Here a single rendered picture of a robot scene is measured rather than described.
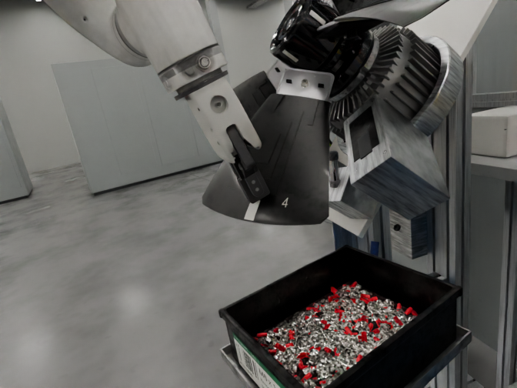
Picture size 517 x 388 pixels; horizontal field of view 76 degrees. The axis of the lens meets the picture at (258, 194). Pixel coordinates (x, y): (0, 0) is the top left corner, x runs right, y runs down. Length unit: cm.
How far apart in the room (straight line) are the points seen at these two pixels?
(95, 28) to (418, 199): 50
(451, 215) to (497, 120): 27
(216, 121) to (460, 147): 62
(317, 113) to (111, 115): 552
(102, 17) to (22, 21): 1249
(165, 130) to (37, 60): 727
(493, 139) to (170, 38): 85
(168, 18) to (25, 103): 1227
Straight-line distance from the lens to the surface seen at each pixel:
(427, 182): 52
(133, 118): 602
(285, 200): 47
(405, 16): 35
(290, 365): 39
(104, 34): 50
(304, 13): 60
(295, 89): 60
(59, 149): 1261
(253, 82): 76
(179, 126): 620
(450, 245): 97
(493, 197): 137
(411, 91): 63
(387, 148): 48
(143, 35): 43
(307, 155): 51
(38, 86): 1267
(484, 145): 107
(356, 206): 61
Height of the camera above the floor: 111
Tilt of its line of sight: 16 degrees down
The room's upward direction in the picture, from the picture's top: 10 degrees counter-clockwise
